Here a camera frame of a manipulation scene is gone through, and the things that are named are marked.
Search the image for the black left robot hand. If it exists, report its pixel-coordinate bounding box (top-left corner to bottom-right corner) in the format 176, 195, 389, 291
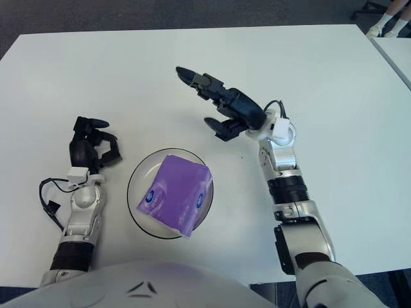
69, 115, 125, 176

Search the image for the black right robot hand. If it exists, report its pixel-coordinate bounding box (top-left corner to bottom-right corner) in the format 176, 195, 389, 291
175, 66, 274, 142

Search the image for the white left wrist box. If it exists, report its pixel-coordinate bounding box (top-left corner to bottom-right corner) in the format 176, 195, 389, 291
66, 166, 89, 187

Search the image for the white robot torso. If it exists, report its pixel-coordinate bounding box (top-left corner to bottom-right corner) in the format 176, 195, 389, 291
0, 260, 277, 308

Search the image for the white neighbouring table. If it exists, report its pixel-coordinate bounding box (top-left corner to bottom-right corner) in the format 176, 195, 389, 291
371, 37, 411, 89

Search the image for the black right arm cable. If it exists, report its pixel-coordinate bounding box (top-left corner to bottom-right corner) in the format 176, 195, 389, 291
263, 100, 288, 119

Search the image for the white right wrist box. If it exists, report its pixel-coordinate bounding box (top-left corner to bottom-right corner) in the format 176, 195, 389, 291
271, 117, 292, 139

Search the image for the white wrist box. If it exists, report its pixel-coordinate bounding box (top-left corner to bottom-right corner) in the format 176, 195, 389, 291
66, 166, 89, 187
271, 117, 292, 139

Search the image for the black table leg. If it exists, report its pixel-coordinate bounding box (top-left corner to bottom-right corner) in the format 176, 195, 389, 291
388, 271, 411, 308

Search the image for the white plate black rim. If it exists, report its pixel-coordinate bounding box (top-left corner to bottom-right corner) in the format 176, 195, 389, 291
127, 147, 215, 240

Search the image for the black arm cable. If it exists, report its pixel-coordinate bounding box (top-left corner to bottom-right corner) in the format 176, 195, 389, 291
39, 178, 70, 232
263, 100, 288, 119

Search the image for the person leg white sock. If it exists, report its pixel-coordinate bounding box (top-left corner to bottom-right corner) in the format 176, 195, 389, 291
383, 12, 411, 39
365, 0, 402, 38

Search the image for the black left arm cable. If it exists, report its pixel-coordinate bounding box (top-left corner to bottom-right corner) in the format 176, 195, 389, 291
39, 178, 70, 232

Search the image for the black office chair base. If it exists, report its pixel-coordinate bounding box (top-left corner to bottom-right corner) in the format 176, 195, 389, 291
349, 0, 386, 20

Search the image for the purple tissue paper pack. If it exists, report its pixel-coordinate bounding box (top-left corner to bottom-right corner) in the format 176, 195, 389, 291
135, 153, 214, 239

